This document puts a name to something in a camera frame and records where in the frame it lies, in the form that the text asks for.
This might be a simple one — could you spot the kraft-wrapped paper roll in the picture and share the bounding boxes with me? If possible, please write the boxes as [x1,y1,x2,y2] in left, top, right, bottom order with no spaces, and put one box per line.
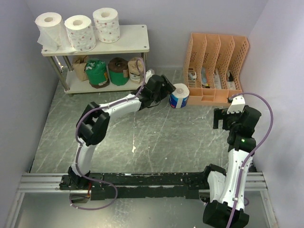
[128,57,143,84]
[72,55,89,81]

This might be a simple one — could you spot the brown-green paper roll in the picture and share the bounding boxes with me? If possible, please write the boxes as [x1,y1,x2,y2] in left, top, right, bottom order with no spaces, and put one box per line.
[108,57,129,86]

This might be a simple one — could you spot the green torn-wrapped paper roll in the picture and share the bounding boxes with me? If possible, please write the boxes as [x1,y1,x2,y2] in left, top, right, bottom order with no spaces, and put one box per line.
[85,58,110,89]

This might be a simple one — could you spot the white paper roll front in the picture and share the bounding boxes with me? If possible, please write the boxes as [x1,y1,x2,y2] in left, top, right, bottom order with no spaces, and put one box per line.
[93,8,120,43]

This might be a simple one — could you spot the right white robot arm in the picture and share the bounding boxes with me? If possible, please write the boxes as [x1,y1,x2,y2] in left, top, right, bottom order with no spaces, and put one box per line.
[201,105,261,228]

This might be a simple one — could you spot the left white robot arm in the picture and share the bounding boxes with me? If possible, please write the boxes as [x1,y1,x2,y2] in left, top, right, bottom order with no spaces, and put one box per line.
[68,75,176,190]

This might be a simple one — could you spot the white two-tier shelf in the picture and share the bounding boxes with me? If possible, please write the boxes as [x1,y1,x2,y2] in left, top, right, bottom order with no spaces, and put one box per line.
[41,25,150,95]

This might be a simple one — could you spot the blue-wrapped white paper roll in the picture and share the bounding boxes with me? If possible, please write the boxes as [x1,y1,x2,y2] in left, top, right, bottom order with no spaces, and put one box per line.
[169,83,190,109]

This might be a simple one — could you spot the orange file organizer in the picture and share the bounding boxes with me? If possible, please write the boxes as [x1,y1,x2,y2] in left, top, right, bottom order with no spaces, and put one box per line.
[183,33,249,107]

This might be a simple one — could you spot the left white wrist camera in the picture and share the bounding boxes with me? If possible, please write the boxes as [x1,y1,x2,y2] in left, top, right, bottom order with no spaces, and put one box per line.
[145,69,155,83]

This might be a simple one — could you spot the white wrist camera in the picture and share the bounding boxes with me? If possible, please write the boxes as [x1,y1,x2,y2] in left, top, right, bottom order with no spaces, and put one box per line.
[227,95,246,114]
[145,69,155,83]

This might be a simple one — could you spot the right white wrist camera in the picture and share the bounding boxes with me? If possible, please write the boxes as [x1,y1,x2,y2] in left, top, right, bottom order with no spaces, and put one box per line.
[227,95,246,114]

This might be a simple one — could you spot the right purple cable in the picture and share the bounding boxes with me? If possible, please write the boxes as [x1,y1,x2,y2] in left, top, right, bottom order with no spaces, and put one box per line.
[225,92,274,228]

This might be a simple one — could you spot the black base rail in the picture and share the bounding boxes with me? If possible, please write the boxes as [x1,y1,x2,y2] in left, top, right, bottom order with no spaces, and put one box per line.
[59,172,209,200]

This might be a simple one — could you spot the aluminium frame rail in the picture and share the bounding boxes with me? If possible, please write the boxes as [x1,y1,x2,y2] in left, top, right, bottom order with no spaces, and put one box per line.
[18,172,72,193]

